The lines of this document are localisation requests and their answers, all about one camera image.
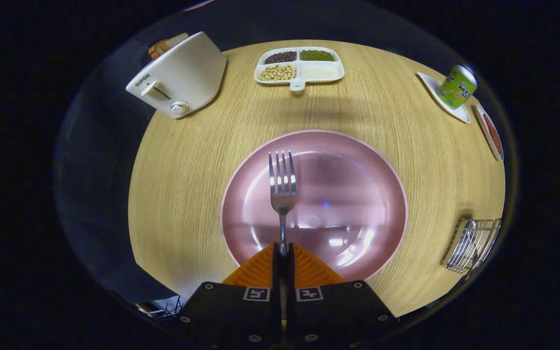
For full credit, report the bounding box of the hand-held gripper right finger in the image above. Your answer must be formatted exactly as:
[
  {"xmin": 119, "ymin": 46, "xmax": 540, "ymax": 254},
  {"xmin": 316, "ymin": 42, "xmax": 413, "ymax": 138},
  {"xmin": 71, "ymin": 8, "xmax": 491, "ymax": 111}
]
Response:
[{"xmin": 285, "ymin": 244, "xmax": 400, "ymax": 349}]

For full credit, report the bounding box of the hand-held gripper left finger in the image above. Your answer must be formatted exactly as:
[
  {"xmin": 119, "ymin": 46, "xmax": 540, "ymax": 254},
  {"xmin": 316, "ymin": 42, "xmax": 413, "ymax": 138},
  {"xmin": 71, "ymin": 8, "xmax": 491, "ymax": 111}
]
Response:
[{"xmin": 175, "ymin": 244, "xmax": 282, "ymax": 349}]

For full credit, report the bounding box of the metal fork with wooden handle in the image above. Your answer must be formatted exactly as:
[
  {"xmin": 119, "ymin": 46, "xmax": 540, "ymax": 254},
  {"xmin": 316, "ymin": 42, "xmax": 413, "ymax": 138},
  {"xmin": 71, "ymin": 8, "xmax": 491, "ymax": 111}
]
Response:
[{"xmin": 268, "ymin": 151, "xmax": 298, "ymax": 321}]

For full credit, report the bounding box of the pink round plate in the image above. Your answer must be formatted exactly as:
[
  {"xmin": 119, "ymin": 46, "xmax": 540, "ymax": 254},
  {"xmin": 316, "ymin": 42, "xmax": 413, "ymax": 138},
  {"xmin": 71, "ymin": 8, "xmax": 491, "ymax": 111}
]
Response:
[{"xmin": 220, "ymin": 129, "xmax": 408, "ymax": 282}]

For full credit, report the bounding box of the pile of soybeans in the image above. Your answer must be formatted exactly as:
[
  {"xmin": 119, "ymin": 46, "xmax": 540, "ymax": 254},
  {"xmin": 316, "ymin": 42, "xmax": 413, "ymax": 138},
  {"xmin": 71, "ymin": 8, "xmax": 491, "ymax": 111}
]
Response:
[{"xmin": 259, "ymin": 64, "xmax": 297, "ymax": 82}]

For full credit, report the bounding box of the white divided dish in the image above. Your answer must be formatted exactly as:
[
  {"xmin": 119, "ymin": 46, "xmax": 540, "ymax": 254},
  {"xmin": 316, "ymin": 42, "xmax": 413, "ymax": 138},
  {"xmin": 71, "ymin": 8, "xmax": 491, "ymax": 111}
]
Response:
[{"xmin": 254, "ymin": 47, "xmax": 345, "ymax": 92}]

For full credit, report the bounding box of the pile of red beans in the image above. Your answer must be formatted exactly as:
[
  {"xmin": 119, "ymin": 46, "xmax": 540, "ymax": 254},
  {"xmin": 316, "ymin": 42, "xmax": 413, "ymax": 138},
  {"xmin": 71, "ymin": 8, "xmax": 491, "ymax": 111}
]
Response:
[{"xmin": 264, "ymin": 51, "xmax": 298, "ymax": 65}]

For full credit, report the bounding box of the white toaster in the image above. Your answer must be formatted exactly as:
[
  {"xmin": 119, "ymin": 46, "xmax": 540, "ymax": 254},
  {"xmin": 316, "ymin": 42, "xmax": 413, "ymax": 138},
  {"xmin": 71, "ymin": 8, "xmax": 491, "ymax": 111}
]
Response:
[{"xmin": 125, "ymin": 32, "xmax": 228, "ymax": 120}]

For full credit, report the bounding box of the pile of green beans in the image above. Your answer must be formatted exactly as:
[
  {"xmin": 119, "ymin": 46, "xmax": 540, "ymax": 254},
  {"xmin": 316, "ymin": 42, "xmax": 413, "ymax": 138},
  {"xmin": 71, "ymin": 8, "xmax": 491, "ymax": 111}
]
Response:
[{"xmin": 300, "ymin": 50, "xmax": 335, "ymax": 62}]

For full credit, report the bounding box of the white square coaster dish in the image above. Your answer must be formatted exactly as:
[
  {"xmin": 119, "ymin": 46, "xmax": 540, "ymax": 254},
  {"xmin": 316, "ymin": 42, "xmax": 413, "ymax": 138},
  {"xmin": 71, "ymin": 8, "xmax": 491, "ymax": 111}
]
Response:
[{"xmin": 417, "ymin": 72, "xmax": 472, "ymax": 124}]

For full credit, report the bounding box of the white oval dish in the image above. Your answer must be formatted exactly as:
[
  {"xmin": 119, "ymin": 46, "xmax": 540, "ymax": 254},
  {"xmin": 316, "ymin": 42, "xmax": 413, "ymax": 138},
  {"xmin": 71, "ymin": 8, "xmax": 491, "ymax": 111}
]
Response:
[{"xmin": 474, "ymin": 104, "xmax": 505, "ymax": 161}]

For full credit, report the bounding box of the brown meat piece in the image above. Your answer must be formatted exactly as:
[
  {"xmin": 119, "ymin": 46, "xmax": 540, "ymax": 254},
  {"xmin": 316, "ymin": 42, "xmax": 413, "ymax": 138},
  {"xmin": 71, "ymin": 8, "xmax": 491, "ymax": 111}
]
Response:
[{"xmin": 483, "ymin": 113, "xmax": 502, "ymax": 155}]

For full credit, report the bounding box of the green drink bottle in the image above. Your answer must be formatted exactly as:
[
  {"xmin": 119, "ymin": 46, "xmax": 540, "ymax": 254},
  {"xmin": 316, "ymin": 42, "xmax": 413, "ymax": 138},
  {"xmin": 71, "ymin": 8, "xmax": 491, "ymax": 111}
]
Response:
[{"xmin": 437, "ymin": 65, "xmax": 478, "ymax": 109}]

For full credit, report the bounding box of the toast slice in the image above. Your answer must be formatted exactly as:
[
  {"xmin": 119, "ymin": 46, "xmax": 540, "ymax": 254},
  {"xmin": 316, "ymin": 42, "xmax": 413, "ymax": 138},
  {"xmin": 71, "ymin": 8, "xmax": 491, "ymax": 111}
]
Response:
[{"xmin": 148, "ymin": 33, "xmax": 190, "ymax": 60}]

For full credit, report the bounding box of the metal wire rack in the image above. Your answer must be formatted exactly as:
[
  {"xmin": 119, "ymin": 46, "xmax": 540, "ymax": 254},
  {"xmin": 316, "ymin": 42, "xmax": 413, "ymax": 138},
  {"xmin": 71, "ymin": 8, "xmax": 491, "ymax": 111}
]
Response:
[{"xmin": 440, "ymin": 218, "xmax": 502, "ymax": 274}]

